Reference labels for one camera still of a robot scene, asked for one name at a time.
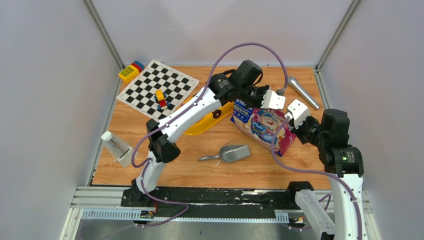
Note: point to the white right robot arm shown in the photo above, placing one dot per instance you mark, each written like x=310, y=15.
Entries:
x=343, y=165

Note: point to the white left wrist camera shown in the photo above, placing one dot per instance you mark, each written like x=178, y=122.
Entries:
x=272, y=100

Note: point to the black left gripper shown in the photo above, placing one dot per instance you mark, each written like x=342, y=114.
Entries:
x=263, y=89

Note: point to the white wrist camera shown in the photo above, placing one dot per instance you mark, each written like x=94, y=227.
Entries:
x=272, y=100
x=297, y=113

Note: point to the colourful pet food bag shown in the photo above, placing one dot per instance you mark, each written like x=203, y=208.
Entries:
x=261, y=125

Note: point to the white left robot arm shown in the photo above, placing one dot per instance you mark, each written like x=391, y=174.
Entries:
x=221, y=88

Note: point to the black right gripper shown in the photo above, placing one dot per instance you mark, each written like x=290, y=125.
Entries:
x=296, y=131

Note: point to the silver metal hook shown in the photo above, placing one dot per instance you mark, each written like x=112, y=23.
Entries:
x=229, y=154

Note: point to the yellow double bowl tray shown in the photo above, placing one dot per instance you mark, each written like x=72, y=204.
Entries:
x=210, y=120

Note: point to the small yellow blue toy block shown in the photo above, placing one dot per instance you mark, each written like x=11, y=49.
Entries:
x=161, y=99

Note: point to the silver microphone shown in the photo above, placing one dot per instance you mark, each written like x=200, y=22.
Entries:
x=293, y=82

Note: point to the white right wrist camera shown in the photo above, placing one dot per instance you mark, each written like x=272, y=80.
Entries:
x=297, y=113

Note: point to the black white checkerboard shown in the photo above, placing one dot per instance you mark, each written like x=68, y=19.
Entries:
x=140, y=94

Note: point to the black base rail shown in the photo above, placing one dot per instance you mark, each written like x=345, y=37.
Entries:
x=212, y=203

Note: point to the yellow red blue toy block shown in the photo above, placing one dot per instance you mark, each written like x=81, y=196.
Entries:
x=130, y=72

